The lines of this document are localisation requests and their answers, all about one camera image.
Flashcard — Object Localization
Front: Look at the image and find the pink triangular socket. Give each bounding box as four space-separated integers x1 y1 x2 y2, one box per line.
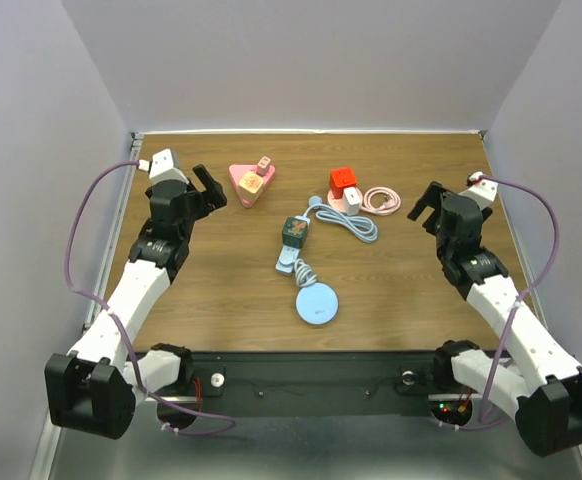
228 164 276 208

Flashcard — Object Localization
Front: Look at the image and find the white charger adapter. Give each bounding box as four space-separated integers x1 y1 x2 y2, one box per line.
342 186 362 216

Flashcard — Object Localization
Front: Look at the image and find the pink coiled cable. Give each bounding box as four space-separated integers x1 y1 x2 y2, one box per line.
362 185 403 216

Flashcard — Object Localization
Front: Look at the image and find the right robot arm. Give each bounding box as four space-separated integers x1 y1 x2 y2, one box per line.
408 172 582 457

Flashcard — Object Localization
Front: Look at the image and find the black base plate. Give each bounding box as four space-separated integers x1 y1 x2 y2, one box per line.
135 349 492 419

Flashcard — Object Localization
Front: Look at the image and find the small pink charger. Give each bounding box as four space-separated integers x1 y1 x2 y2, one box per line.
256 156 271 177

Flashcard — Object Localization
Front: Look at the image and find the blue power strip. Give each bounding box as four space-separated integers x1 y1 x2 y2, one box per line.
275 196 379 275

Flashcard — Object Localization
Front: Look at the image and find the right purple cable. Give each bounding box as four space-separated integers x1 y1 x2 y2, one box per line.
440 177 560 432

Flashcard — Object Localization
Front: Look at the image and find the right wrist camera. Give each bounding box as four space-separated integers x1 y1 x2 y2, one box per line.
459 171 498 209

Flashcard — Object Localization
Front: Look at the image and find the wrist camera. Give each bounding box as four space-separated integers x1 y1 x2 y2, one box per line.
138 148 189 185
459 171 498 209

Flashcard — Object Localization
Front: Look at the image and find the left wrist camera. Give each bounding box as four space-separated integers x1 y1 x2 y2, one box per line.
138 148 189 185

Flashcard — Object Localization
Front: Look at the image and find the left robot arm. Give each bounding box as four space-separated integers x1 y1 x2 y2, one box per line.
44 162 227 439

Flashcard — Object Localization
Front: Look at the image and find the dark green charger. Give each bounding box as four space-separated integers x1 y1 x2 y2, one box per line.
281 216 310 249

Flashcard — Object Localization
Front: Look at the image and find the red cube socket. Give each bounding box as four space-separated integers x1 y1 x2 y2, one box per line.
329 167 357 199

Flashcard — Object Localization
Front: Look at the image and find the blue round socket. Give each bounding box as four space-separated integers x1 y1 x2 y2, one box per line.
293 259 339 326

